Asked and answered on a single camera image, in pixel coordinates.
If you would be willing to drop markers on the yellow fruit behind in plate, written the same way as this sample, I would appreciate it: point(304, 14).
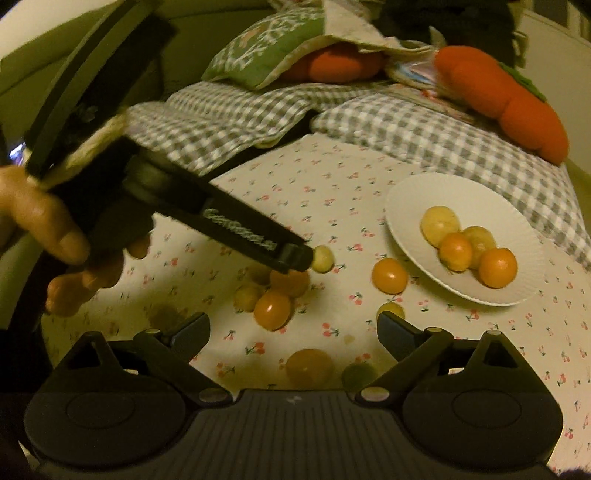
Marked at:
point(481, 241)

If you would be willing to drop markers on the yellow fruit by right finger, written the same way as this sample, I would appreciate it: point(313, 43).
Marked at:
point(392, 307)

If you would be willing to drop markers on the green patterned cushion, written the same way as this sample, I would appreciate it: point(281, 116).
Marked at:
point(263, 52)

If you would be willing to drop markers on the stack of papers and bags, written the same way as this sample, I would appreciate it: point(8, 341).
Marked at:
point(416, 80)

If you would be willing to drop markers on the pale yellow fruit on sheet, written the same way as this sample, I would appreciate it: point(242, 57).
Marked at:
point(323, 260)

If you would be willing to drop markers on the orange fruit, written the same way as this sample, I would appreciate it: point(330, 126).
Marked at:
point(309, 369)
point(272, 310)
point(293, 284)
point(455, 252)

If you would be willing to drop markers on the orange fruit plate right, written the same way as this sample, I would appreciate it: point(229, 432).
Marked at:
point(498, 268)

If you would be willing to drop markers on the orange plush under cushion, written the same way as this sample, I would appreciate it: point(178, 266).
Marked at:
point(339, 63)

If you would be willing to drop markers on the grey gingham pillow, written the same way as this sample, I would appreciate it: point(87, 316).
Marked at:
point(414, 134)
point(203, 125)

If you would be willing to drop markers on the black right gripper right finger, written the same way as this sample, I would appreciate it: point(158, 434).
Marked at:
point(416, 351)

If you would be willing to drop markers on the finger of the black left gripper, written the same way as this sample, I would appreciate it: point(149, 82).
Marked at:
point(252, 233)

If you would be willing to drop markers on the orange fruit in plate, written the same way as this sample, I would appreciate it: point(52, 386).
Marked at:
point(455, 252)

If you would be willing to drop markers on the orange tomato on sheet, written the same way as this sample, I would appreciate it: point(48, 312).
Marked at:
point(389, 276)

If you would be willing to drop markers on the orange carrot plush large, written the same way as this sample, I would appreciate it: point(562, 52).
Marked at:
point(479, 80)

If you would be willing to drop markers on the grey gingham pillow right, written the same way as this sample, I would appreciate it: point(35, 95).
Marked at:
point(414, 134)

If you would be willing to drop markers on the grey gingham pillow left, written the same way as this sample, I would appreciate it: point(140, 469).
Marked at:
point(203, 125)

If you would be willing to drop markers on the cherry print bed sheet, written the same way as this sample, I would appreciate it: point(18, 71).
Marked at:
point(334, 194)

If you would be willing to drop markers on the person's left hand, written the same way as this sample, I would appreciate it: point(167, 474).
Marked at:
point(27, 208)

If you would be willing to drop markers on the yellow fruit in shadow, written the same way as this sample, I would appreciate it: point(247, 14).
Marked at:
point(246, 297)

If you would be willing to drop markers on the green fruit bottom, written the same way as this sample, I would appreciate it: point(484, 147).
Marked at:
point(357, 376)

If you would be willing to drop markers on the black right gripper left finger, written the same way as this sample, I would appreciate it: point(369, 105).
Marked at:
point(167, 355)

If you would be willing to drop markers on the white ribbed plate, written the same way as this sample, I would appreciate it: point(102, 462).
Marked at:
point(475, 205)

